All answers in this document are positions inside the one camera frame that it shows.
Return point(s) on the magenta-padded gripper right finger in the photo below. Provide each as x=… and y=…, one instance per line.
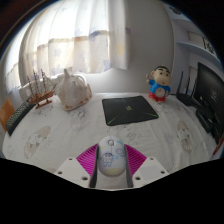
x=150, y=170

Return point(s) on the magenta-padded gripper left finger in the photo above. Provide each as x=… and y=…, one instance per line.
x=71, y=170

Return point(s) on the white cartoon-print computer mouse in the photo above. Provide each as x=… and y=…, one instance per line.
x=111, y=156

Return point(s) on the black mouse pad green lines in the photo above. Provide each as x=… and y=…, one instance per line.
x=128, y=110

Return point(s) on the white printed tablecloth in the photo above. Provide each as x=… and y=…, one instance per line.
x=66, y=133

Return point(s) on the black keyboard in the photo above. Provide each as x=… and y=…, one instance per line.
x=18, y=118

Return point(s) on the black box device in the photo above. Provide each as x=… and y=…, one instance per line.
x=205, y=120

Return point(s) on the large white conch shell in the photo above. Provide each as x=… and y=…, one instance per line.
x=71, y=91

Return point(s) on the black router with antennas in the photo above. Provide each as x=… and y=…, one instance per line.
x=186, y=99

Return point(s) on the wooden model sailing ship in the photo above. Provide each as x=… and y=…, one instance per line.
x=40, y=96

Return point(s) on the orange wooden chair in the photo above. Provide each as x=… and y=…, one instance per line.
x=6, y=113

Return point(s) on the cartoon boy figurine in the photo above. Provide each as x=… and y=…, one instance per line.
x=159, y=83

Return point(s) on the black monitor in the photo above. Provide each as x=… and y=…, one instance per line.
x=210, y=86

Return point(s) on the white star-print curtain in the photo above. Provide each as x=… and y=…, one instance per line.
x=73, y=36

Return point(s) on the white wall shelf unit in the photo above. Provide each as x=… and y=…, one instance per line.
x=193, y=46

